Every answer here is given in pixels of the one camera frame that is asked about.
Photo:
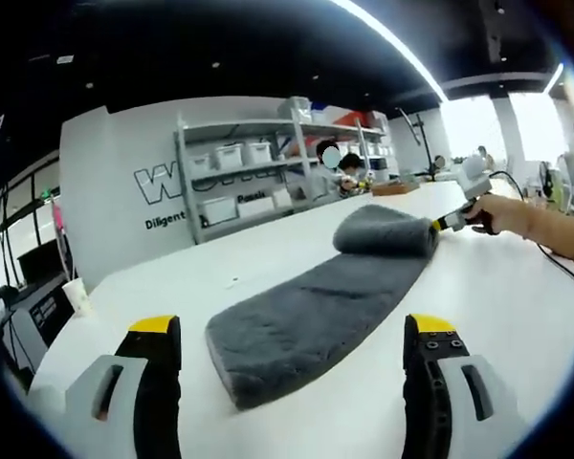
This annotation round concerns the grey towel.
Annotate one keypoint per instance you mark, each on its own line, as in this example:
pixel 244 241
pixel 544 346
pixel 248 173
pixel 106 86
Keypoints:
pixel 306 315

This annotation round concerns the person's right hand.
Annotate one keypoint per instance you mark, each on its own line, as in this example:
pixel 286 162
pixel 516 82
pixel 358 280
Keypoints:
pixel 502 215

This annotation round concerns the brown wooden tray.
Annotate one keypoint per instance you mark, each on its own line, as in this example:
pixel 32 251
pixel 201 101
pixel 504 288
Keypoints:
pixel 394 188

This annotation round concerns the black light stand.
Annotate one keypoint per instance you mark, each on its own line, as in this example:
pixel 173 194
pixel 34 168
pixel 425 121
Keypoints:
pixel 423 143

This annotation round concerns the white paper cup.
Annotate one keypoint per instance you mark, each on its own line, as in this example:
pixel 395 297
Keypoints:
pixel 79 299

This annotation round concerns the grey desk with black panel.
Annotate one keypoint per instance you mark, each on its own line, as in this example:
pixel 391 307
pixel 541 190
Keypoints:
pixel 43 315

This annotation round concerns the black monitor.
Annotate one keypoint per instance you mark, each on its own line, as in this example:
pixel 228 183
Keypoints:
pixel 40 260

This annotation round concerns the pink hanging cloth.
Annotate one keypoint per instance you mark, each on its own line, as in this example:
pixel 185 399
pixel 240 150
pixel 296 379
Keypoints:
pixel 58 217

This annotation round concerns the row of white storage bins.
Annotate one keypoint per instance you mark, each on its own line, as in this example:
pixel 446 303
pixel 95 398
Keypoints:
pixel 229 155

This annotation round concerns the grey metal shelf rack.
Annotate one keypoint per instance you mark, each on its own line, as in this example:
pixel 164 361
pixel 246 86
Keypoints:
pixel 239 126

